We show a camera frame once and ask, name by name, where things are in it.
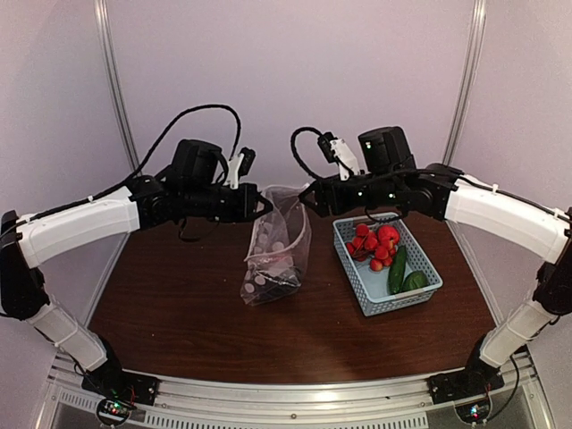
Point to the green pepper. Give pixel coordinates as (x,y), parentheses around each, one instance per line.
(414,281)

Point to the aluminium frame post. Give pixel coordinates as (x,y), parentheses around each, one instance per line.
(114,83)
(472,59)

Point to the light blue plastic basket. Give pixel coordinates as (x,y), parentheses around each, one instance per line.
(371,288)

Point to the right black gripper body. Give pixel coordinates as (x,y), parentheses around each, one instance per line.
(344,203)

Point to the clear zip top bag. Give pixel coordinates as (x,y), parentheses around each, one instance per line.
(279,240)

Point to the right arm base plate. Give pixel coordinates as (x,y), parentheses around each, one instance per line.
(461,385)

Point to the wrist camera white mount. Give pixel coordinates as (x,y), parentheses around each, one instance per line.
(336,151)
(239,166)

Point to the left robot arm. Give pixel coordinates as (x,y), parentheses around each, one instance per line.
(198,183)

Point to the right aluminium frame post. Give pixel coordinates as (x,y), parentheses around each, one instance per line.
(472,59)

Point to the purple eggplant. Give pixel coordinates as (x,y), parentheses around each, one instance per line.
(270,287)

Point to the round circuit board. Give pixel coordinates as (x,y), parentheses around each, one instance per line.
(473,412)
(113,412)

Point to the red wax apple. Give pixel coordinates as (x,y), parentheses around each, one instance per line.
(388,236)

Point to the green cucumber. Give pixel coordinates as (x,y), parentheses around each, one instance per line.
(397,271)

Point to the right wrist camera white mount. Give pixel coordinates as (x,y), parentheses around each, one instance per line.
(336,151)

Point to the front aluminium rail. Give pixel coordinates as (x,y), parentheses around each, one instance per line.
(403,402)

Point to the left aluminium frame post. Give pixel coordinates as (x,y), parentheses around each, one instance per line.
(114,83)

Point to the right round circuit board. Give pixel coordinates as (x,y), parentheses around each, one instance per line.
(473,412)

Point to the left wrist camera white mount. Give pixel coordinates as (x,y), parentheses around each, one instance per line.
(239,166)

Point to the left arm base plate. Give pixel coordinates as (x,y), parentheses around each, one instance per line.
(134,389)

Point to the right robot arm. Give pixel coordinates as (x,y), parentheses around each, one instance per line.
(391,178)

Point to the left round circuit board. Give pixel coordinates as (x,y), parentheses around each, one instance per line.
(113,412)

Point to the red lychee fruit bunch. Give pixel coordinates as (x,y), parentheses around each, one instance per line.
(365,246)

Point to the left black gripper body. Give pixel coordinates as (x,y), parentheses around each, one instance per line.
(239,211)

